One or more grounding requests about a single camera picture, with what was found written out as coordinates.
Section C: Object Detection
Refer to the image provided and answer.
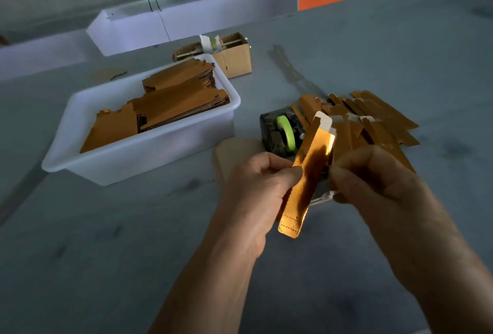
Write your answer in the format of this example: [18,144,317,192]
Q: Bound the person's right hand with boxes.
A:
[330,145,457,288]

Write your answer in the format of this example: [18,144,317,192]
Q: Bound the person's left hand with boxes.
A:
[208,151,304,257]

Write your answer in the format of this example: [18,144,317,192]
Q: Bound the pile of beige blanks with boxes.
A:
[213,137,263,185]

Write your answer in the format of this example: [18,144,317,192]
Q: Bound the carton blank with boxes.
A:
[277,118,337,239]

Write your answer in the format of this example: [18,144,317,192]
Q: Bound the pile of gold boxes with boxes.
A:
[293,90,421,173]

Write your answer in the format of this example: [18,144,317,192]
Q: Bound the gold cartons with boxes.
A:
[80,58,231,154]

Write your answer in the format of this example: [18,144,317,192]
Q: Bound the person's left forearm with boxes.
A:
[148,239,269,334]

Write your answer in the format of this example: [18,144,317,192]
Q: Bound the person's right forearm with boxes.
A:
[401,259,493,334]

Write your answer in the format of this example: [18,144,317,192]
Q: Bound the black tape dispenser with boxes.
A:
[259,107,336,206]

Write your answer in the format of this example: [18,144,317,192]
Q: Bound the green tape roll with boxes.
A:
[276,115,296,152]

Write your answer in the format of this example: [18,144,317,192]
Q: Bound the white plastic bin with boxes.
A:
[42,54,242,187]

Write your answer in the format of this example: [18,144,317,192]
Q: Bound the small cardboard box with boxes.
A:
[173,32,253,80]

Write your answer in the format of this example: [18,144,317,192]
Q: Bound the long white tray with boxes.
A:
[85,0,299,57]
[0,30,101,80]

